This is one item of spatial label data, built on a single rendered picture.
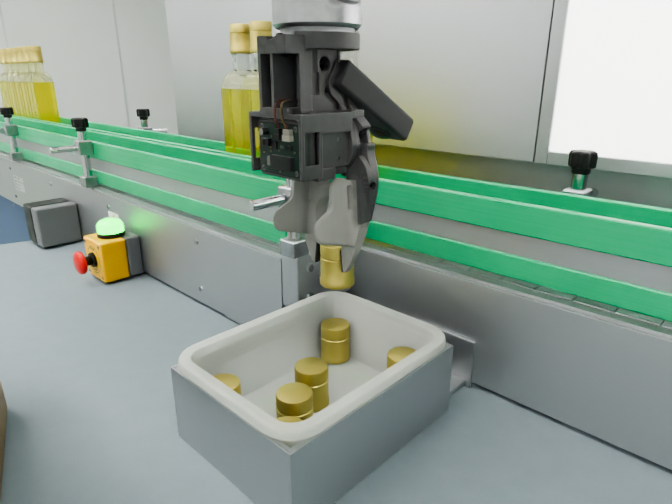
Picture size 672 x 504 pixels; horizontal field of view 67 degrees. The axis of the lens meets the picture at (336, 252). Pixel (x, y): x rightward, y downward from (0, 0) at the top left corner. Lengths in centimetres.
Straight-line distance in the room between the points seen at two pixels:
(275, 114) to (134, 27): 673
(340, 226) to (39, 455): 35
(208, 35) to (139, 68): 590
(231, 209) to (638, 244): 49
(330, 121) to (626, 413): 38
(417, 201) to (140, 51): 664
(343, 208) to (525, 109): 33
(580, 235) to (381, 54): 44
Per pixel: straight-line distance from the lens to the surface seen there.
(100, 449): 57
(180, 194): 83
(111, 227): 94
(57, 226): 119
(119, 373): 68
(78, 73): 683
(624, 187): 71
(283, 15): 45
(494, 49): 73
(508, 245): 56
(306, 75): 44
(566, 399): 57
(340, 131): 44
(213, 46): 123
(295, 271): 61
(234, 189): 70
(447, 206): 59
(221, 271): 74
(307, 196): 50
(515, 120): 72
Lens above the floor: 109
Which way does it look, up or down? 19 degrees down
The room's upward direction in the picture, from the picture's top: straight up
